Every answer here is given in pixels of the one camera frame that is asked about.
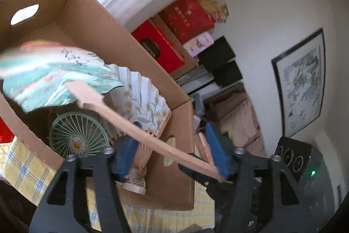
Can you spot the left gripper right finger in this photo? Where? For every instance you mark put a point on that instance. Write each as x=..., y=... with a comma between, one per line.
x=221, y=148

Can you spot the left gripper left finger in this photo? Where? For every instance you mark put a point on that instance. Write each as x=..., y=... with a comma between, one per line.
x=125, y=149

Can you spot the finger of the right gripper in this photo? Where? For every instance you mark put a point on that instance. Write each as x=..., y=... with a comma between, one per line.
x=203, y=179

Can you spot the mint handheld electric fan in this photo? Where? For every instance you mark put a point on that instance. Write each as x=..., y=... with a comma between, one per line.
x=75, y=133

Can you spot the white floral folding fan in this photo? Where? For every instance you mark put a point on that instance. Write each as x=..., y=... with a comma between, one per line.
x=138, y=100

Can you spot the colourful paddle fan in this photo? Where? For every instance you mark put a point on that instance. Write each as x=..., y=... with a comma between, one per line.
x=41, y=75

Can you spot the brown wooden folding fan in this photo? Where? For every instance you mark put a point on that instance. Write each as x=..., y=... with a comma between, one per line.
x=203, y=148

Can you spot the right black speaker on stand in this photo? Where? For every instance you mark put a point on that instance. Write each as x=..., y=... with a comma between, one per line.
x=224, y=76

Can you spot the yellow plaid tablecloth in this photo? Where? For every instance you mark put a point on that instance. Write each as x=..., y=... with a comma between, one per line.
x=29, y=175

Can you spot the large brown cardboard box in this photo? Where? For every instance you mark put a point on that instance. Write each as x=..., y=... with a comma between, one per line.
x=178, y=61

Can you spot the red chocolate gift box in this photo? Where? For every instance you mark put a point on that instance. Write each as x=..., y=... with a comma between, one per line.
x=152, y=41

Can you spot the framed ink painting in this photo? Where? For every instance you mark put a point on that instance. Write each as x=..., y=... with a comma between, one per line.
x=300, y=74

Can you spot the pink tissue pack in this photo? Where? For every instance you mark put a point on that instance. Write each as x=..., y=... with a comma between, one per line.
x=198, y=44

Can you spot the open cardboard box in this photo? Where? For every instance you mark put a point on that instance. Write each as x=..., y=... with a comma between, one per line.
x=88, y=25

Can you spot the gold paper bag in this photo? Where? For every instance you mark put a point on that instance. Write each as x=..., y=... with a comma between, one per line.
x=216, y=9

